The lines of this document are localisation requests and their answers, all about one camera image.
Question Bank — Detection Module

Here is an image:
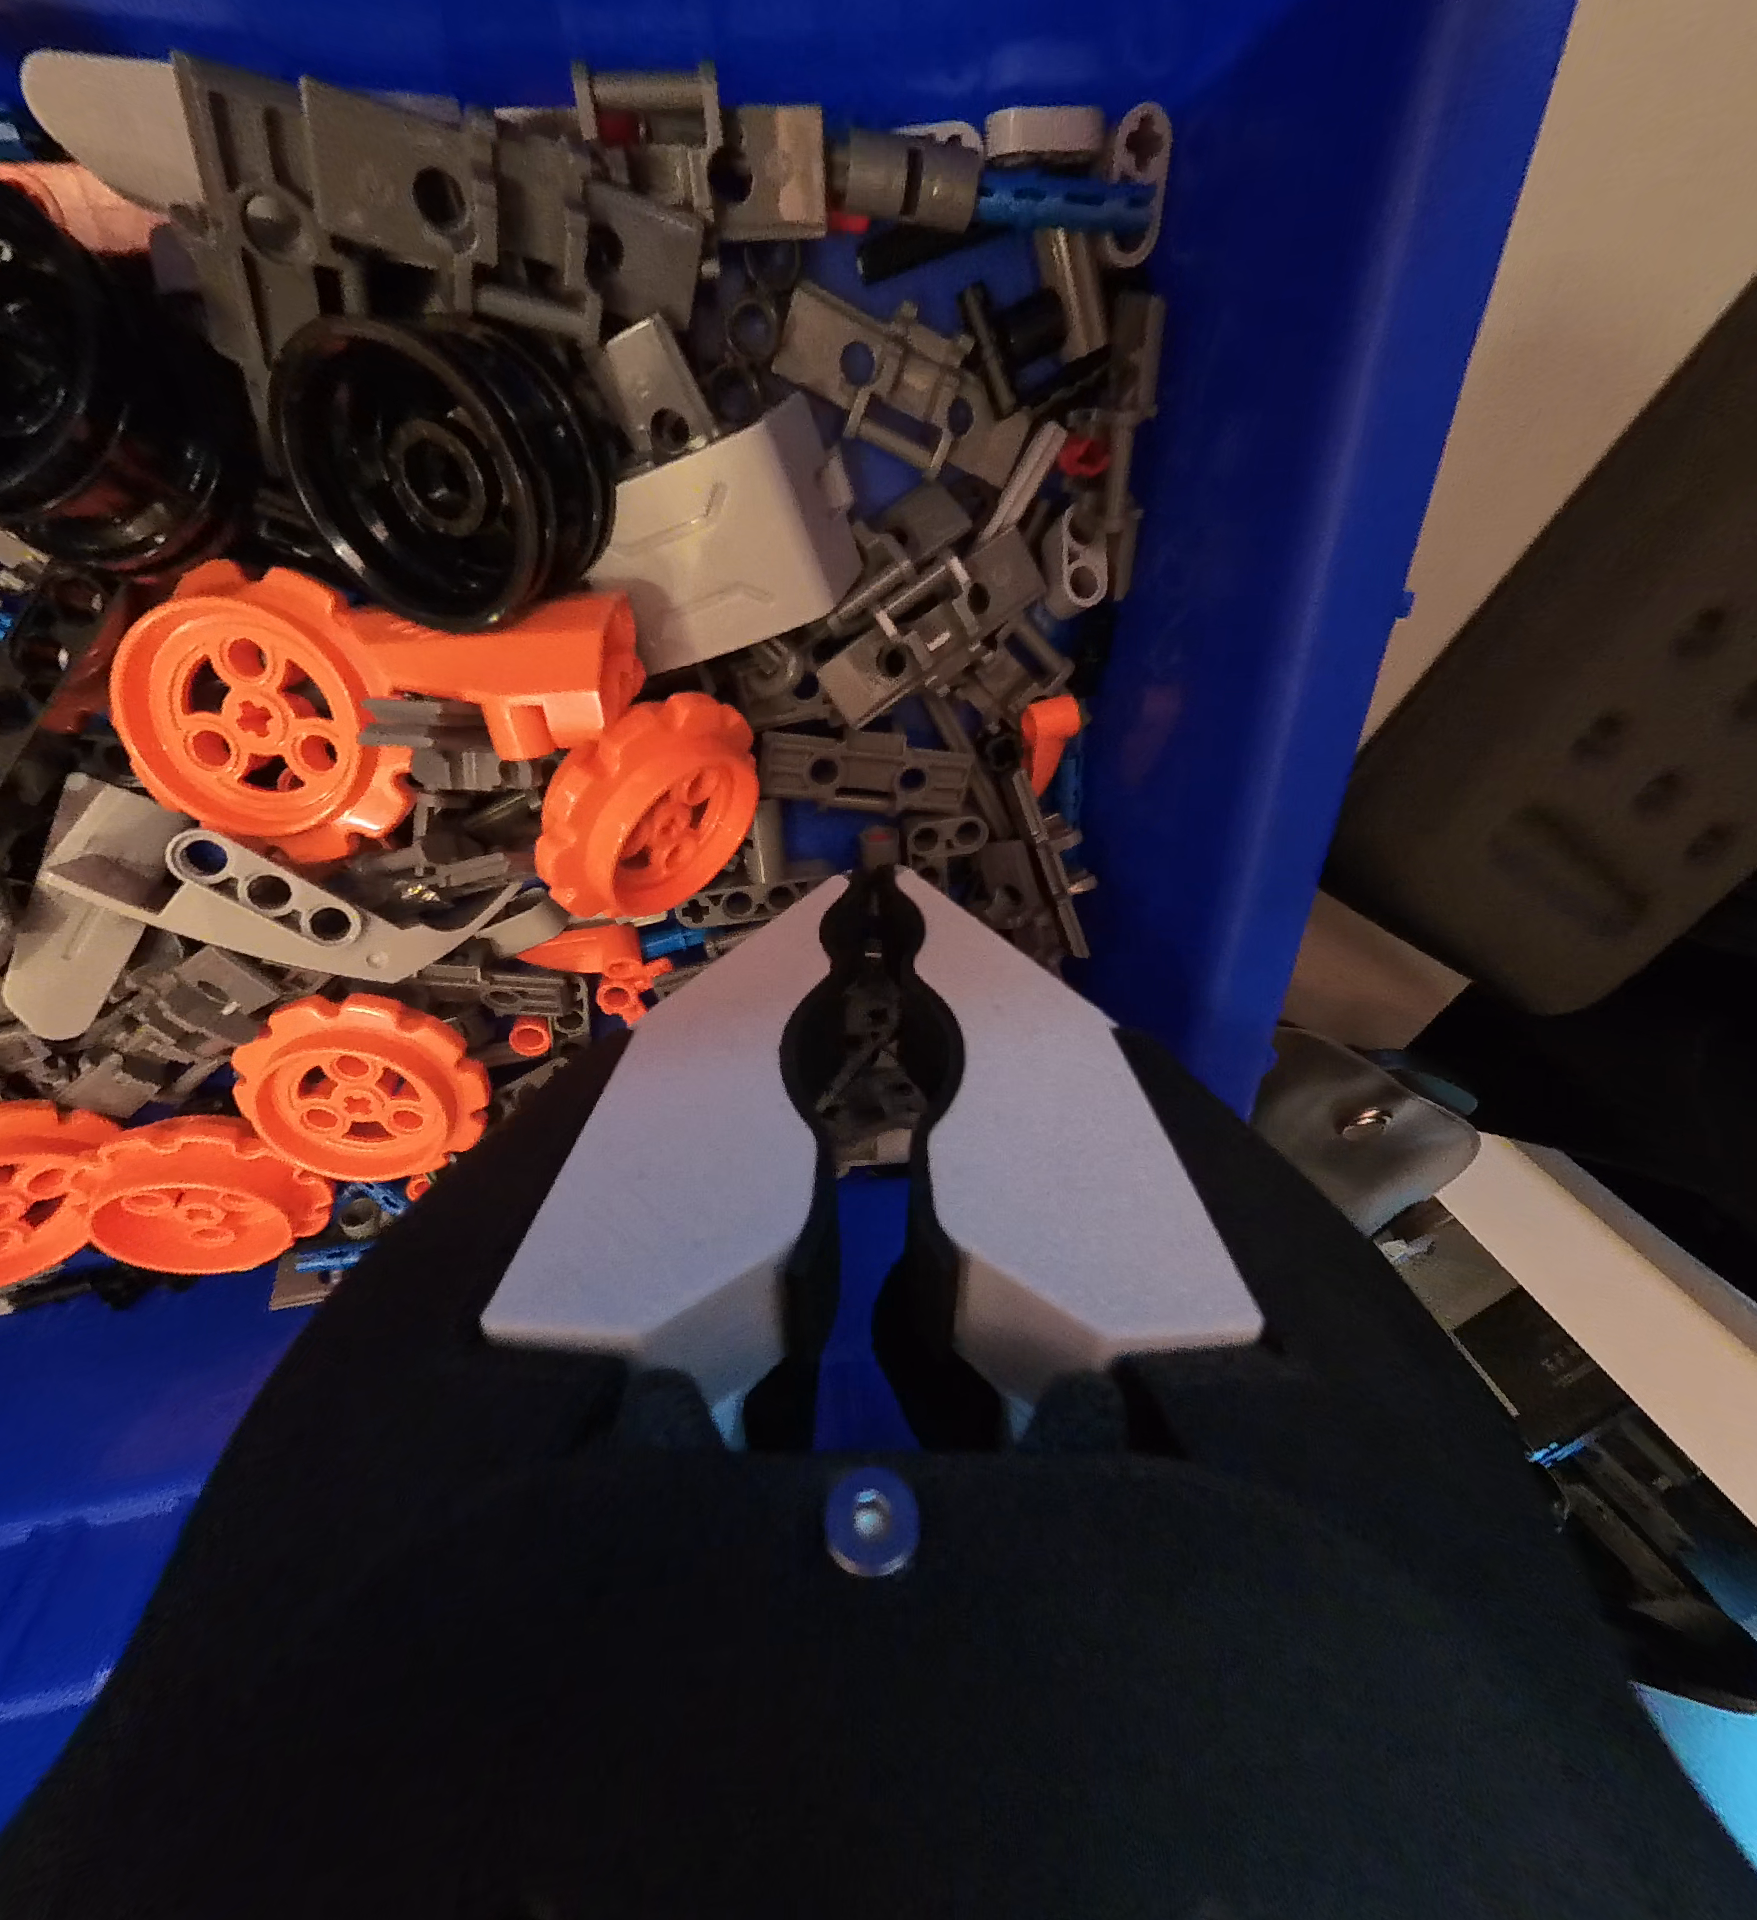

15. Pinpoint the blue plastic bin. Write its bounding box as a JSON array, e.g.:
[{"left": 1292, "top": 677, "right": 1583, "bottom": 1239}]
[{"left": 0, "top": 0, "right": 1578, "bottom": 1831}]

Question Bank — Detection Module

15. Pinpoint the black toy wheel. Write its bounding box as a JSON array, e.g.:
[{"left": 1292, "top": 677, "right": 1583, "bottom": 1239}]
[
  {"left": 270, "top": 310, "right": 623, "bottom": 625},
  {"left": 0, "top": 164, "right": 145, "bottom": 525}
]

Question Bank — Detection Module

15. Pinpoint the white metal frame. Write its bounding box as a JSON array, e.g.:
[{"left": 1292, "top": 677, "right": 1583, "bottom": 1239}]
[{"left": 1255, "top": 1021, "right": 1757, "bottom": 1717}]

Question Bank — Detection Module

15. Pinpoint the large orange gear wheel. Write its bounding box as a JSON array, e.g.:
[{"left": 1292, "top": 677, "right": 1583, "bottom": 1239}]
[{"left": 109, "top": 563, "right": 415, "bottom": 856}]

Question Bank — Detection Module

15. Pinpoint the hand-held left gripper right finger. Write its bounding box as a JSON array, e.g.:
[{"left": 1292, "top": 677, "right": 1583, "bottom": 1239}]
[{"left": 872, "top": 871, "right": 1259, "bottom": 1452}]

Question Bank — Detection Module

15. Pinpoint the pile of toy building pieces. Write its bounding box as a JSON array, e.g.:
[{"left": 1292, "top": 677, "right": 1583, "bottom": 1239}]
[{"left": 0, "top": 44, "right": 1174, "bottom": 1322}]

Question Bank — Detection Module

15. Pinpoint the black perforated pad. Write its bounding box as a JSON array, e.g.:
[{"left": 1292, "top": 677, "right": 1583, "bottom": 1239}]
[{"left": 1322, "top": 181, "right": 1757, "bottom": 1021}]

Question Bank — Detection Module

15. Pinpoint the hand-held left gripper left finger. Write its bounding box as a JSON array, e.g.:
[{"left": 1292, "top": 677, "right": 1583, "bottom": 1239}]
[{"left": 484, "top": 871, "right": 879, "bottom": 1449}]

